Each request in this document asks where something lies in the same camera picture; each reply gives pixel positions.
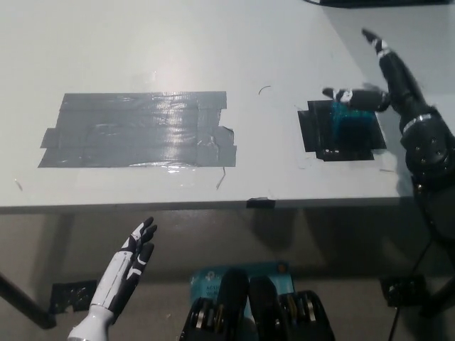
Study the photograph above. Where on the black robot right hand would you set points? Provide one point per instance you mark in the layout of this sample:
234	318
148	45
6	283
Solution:
426	149

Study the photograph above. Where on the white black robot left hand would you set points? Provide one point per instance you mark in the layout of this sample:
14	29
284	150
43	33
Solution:
122	273

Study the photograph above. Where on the teal rubik's cube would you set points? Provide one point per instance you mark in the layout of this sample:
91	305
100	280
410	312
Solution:
350	119

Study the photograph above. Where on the black tape floor patch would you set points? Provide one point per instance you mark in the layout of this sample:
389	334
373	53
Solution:
73	296
403	291

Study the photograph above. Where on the grey table leg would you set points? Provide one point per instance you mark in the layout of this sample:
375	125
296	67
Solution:
63	245

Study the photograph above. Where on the black tape square patch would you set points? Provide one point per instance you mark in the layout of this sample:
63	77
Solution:
355	147

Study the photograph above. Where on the teal printed cardboard box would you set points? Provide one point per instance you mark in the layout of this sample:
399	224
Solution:
209	282

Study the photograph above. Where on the black slanted table leg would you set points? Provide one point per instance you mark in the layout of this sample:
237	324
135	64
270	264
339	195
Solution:
439	300
25	302

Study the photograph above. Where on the black flat device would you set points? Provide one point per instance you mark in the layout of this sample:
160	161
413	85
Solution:
384	2

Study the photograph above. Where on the small black tape strip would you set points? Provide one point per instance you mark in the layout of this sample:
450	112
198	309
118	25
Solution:
260	202

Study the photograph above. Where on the grey duct tape patch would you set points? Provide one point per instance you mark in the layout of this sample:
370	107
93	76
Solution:
142	131

